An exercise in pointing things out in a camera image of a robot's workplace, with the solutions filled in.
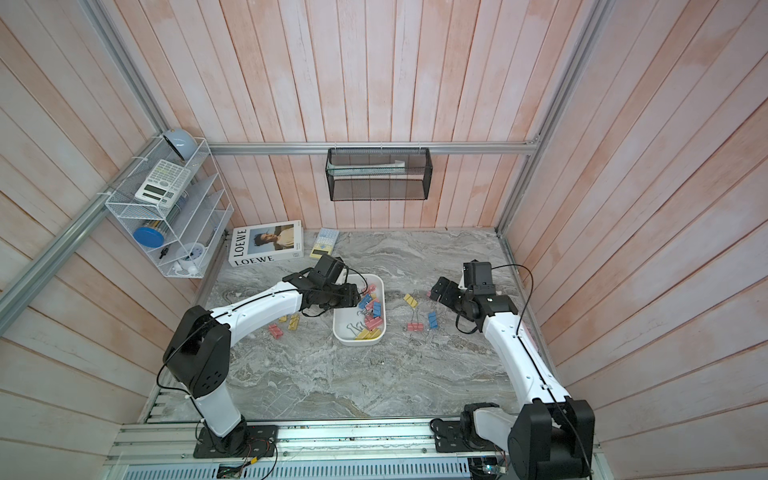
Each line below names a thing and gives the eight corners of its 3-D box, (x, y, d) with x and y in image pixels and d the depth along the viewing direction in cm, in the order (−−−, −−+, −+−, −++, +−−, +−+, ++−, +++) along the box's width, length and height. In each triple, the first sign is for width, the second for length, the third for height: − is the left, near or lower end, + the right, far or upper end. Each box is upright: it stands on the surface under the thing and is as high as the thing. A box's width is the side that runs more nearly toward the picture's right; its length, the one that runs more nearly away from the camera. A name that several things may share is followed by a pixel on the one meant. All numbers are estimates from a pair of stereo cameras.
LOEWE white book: (231, 268, 111) (227, 261, 107) (237, 235, 122) (233, 228, 118) (304, 258, 114) (301, 251, 110) (303, 227, 125) (301, 220, 121)
